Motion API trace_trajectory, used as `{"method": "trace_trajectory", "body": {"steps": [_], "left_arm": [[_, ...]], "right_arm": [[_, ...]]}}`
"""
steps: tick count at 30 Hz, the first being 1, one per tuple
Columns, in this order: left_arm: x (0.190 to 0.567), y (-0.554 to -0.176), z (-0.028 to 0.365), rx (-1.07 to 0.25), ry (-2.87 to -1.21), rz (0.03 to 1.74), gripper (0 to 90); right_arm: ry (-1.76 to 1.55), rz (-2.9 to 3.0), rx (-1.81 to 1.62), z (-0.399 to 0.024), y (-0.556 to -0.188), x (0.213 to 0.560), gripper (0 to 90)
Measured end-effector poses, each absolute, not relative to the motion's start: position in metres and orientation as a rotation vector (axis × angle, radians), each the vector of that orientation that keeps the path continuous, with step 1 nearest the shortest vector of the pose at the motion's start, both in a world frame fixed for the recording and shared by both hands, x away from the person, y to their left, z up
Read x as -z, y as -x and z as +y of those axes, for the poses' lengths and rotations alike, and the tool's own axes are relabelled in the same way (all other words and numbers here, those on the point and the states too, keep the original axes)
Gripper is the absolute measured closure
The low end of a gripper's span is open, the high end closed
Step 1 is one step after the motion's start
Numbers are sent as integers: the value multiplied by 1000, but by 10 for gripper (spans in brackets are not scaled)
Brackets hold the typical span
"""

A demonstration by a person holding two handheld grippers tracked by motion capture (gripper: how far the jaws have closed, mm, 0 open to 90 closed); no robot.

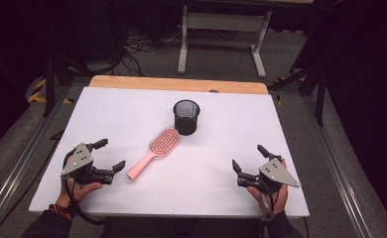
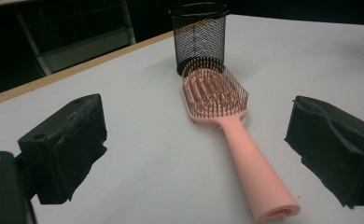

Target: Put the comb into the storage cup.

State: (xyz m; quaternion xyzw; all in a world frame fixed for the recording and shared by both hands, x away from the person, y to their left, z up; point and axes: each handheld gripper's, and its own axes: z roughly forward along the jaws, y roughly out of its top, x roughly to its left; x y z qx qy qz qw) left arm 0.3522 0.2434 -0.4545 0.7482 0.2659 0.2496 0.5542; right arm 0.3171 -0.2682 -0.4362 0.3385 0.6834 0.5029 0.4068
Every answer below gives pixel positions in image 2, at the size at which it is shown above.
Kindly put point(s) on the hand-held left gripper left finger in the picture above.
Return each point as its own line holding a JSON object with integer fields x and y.
{"x": 68, "y": 146}

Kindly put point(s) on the white table cover sheet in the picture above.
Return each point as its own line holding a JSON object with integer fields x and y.
{"x": 139, "y": 109}

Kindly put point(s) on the pink hairbrush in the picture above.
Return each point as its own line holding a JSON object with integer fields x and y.
{"x": 248, "y": 155}

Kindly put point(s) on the grey metal table frame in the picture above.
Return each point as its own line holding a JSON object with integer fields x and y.
{"x": 86, "y": 49}

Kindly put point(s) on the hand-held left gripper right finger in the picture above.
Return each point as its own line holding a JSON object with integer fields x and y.
{"x": 335, "y": 149}

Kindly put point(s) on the black mesh pen holder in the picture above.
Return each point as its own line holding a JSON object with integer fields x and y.
{"x": 198, "y": 37}

